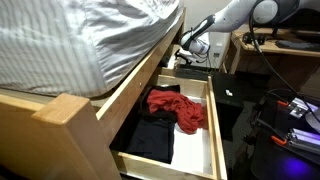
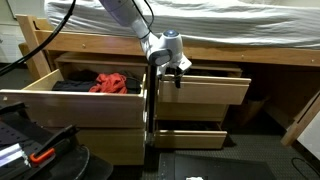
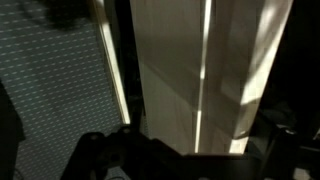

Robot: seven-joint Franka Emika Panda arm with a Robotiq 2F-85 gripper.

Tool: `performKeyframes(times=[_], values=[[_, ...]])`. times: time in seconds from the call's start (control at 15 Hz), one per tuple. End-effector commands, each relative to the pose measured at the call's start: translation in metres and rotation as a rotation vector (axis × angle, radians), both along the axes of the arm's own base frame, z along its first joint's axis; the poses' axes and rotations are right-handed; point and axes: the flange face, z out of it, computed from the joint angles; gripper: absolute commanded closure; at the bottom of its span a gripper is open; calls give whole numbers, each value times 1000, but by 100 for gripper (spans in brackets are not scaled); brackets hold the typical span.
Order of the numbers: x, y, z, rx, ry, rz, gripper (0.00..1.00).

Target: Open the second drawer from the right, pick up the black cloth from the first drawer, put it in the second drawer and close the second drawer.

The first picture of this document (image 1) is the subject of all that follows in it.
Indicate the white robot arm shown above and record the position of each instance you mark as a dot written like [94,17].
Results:
[233,16]

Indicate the red crumpled cloth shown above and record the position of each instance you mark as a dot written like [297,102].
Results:
[180,110]

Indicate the small white item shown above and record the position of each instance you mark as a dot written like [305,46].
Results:
[229,93]

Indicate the wooden drawer holding blue cloth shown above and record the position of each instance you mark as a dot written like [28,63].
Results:
[171,63]

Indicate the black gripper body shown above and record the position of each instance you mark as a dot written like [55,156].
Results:
[189,57]

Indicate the white wall socket plate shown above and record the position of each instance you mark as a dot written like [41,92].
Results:
[217,48]

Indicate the black keyboard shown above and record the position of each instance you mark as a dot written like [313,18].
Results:
[296,45]

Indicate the wooden bed frame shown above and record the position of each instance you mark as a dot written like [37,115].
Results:
[76,143]

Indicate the pale drawer lining sheet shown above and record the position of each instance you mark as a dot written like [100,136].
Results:
[191,150]

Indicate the wooden desk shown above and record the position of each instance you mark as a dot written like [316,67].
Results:
[283,50]

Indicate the dark navy-black cloth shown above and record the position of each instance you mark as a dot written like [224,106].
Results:
[153,140]

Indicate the black monitor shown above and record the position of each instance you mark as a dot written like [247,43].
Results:
[306,20]

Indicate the black floor box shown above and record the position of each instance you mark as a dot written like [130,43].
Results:
[226,106]

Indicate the aluminium extrusion bar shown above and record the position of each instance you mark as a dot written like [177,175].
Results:
[301,106]
[305,140]

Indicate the orange black bar clamp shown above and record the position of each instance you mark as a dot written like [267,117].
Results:
[282,103]
[278,140]

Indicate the wooden drawer holding red cloth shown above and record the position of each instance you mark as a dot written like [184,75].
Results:
[215,133]

